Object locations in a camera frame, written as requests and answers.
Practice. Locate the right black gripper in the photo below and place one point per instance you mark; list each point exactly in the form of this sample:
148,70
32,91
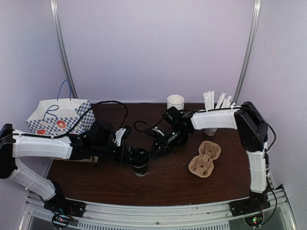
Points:
161,145

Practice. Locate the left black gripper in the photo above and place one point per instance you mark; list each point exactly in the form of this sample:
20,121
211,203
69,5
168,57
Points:
127,156

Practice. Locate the black cup lid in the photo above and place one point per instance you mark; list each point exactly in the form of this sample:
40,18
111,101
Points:
139,156

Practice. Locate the black paper coffee cup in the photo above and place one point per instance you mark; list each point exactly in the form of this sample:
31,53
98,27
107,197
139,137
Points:
141,170

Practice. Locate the stack of paper cups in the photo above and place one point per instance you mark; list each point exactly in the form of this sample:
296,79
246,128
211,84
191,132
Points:
175,100

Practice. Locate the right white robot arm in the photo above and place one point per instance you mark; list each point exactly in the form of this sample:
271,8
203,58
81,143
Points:
251,126

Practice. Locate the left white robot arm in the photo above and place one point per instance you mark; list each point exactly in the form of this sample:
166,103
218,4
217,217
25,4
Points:
14,145

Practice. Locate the cardboard cup carrier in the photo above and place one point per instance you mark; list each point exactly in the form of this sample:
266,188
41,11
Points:
202,165

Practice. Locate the white cup holding straws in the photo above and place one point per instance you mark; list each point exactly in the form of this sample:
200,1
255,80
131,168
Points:
210,131

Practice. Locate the bundle of white straws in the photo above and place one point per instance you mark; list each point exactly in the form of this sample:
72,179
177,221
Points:
224,101

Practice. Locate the blue checkered paper bag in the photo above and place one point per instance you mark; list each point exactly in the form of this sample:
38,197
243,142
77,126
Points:
55,117

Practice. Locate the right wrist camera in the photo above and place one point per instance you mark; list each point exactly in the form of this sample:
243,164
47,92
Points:
154,132

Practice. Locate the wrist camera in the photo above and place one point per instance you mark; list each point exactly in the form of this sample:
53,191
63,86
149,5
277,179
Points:
154,132
121,134

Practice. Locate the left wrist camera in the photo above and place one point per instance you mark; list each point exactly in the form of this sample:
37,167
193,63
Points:
121,134

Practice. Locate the aluminium front rail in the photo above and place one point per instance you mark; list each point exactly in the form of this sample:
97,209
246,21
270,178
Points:
211,216

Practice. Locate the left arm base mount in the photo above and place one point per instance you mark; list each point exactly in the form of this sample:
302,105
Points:
59,204

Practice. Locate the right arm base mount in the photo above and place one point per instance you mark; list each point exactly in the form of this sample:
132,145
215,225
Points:
256,202

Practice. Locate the right aluminium post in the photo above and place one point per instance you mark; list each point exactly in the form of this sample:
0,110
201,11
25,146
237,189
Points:
250,44

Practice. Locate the aluminium post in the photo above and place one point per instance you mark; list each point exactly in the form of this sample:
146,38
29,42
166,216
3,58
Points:
250,44
62,49

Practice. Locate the left aluminium post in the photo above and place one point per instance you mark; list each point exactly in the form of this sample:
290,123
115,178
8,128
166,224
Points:
62,49

